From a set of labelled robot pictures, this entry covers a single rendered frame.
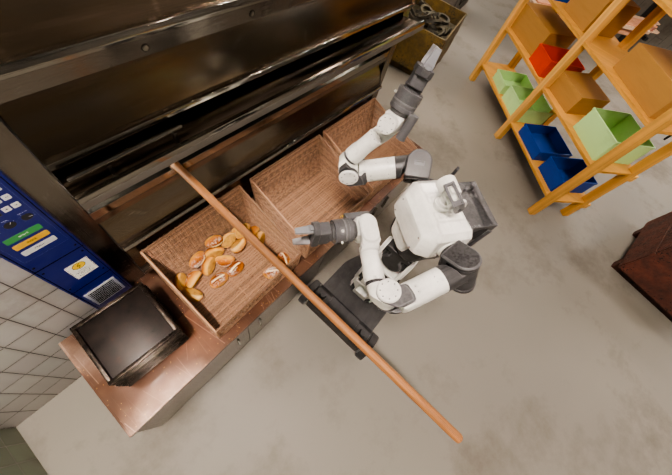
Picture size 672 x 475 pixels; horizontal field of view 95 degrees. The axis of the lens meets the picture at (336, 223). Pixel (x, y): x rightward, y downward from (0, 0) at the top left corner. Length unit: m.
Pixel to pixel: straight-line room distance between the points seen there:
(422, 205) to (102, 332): 1.34
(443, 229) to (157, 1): 1.02
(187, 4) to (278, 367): 1.92
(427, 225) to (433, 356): 1.57
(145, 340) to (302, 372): 1.07
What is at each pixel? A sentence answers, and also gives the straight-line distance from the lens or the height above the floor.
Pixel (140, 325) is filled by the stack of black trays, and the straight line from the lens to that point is 1.56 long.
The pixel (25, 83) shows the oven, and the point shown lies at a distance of 1.01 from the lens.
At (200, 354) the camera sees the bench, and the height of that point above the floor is 0.58.
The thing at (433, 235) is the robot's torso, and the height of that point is 1.39.
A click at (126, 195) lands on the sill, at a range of 1.34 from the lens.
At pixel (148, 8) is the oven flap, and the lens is 1.01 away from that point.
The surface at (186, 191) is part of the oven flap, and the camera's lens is 1.50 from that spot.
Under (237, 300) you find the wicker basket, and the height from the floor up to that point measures 0.59.
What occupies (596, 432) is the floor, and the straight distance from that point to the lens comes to 3.29.
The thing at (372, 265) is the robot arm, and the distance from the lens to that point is 1.04.
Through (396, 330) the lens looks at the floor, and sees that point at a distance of 2.45.
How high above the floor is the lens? 2.23
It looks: 58 degrees down
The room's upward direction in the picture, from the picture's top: 24 degrees clockwise
